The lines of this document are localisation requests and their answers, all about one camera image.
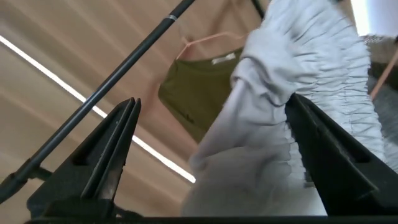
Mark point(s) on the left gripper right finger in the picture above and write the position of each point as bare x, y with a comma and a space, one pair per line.
342, 168

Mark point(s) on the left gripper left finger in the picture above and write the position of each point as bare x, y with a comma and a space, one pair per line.
93, 174

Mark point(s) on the pink clothes hanger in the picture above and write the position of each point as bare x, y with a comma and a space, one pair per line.
187, 44
384, 76

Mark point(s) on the green long-sleeved shirt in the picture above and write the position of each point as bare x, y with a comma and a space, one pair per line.
192, 87

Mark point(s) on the pale grey shorts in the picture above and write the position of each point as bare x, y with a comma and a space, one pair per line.
280, 46

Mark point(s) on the black clothes rack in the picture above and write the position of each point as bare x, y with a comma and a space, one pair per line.
96, 95

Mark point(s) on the beige curtain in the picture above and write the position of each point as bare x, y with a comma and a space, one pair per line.
62, 46

